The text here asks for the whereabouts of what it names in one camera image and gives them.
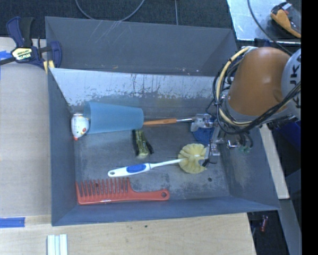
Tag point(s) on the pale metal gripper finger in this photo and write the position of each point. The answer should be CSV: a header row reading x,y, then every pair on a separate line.
x,y
202,121
214,151

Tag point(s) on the black and green small brush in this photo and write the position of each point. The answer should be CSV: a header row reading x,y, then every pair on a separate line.
x,y
141,143

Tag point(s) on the pale wood board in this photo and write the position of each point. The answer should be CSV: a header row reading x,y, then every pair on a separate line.
x,y
23,142

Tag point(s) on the white blue brush yellow head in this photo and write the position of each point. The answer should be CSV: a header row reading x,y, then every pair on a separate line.
x,y
192,158

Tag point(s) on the light blue plastic cup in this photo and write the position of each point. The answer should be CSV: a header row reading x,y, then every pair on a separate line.
x,y
113,117

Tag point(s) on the grey metal bin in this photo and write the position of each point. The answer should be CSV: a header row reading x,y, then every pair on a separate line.
x,y
158,52

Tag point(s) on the blue round object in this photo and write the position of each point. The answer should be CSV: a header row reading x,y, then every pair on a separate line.
x,y
202,137

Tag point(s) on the orange wide-tooth comb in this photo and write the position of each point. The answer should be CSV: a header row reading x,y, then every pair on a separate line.
x,y
137,195

